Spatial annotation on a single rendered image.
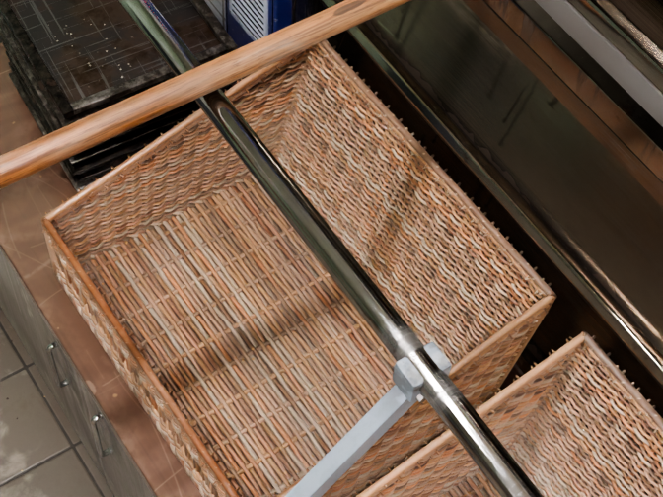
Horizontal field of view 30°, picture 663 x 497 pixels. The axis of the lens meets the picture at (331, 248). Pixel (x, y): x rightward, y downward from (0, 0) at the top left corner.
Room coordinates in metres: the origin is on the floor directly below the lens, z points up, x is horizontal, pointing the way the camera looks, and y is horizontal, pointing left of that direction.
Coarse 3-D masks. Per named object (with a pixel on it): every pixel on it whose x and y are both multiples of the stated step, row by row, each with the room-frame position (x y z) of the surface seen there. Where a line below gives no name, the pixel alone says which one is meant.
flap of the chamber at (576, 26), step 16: (544, 0) 0.81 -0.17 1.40; (560, 0) 0.80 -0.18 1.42; (624, 0) 0.81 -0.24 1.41; (640, 0) 0.82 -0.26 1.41; (656, 0) 0.82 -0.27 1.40; (560, 16) 0.79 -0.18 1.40; (576, 16) 0.78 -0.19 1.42; (640, 16) 0.80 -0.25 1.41; (656, 16) 0.80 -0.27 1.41; (576, 32) 0.77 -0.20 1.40; (592, 32) 0.76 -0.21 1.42; (656, 32) 0.78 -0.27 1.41; (592, 48) 0.76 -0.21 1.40; (608, 48) 0.75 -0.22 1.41; (608, 64) 0.74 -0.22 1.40; (624, 64) 0.73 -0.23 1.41; (624, 80) 0.72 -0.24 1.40; (640, 80) 0.71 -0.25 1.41; (640, 96) 0.71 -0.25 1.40; (656, 96) 0.70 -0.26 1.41; (656, 112) 0.69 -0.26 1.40
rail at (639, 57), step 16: (576, 0) 0.79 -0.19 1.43; (592, 0) 0.78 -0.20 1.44; (608, 0) 0.78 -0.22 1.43; (592, 16) 0.77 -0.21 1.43; (608, 16) 0.76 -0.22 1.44; (624, 16) 0.77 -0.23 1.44; (608, 32) 0.75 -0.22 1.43; (624, 32) 0.75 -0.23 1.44; (640, 32) 0.75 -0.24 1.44; (624, 48) 0.74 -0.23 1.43; (640, 48) 0.73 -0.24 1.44; (656, 48) 0.73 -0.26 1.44; (640, 64) 0.72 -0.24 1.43; (656, 64) 0.71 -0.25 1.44; (656, 80) 0.71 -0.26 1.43
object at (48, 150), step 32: (352, 0) 0.98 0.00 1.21; (384, 0) 0.99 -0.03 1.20; (288, 32) 0.93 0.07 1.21; (320, 32) 0.94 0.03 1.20; (224, 64) 0.87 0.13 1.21; (256, 64) 0.89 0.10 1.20; (160, 96) 0.82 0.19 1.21; (192, 96) 0.84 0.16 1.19; (64, 128) 0.77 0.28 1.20; (96, 128) 0.78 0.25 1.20; (128, 128) 0.79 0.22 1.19; (0, 160) 0.72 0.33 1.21; (32, 160) 0.73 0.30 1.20
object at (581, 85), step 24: (504, 0) 1.04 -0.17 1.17; (528, 0) 1.04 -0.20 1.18; (528, 24) 1.01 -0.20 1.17; (552, 24) 1.00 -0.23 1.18; (552, 48) 0.97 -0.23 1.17; (576, 48) 0.97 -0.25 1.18; (576, 72) 0.94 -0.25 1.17; (600, 72) 0.94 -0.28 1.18; (600, 96) 0.91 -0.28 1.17; (624, 96) 0.90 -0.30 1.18; (624, 120) 0.88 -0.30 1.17; (648, 120) 0.87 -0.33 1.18; (648, 144) 0.85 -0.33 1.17; (648, 168) 0.84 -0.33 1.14
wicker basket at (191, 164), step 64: (320, 64) 1.24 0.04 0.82; (192, 128) 1.13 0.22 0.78; (256, 128) 1.20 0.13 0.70; (320, 128) 1.19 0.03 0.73; (384, 128) 1.12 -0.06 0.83; (128, 192) 1.06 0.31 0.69; (192, 192) 1.13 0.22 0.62; (256, 192) 1.16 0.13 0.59; (320, 192) 1.14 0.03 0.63; (384, 192) 1.07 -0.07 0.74; (448, 192) 1.01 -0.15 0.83; (64, 256) 0.92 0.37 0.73; (256, 256) 1.04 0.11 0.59; (384, 256) 1.02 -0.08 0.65; (448, 256) 0.96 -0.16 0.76; (512, 256) 0.90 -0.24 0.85; (128, 320) 0.90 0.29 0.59; (192, 320) 0.91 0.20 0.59; (256, 320) 0.92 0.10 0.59; (320, 320) 0.93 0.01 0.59; (448, 320) 0.90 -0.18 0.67; (512, 320) 0.81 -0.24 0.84; (128, 384) 0.80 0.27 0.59; (192, 384) 0.81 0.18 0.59; (256, 384) 0.82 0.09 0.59; (320, 384) 0.83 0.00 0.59; (384, 384) 0.84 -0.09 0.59; (192, 448) 0.65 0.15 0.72; (256, 448) 0.72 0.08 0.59; (320, 448) 0.73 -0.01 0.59; (384, 448) 0.69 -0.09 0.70
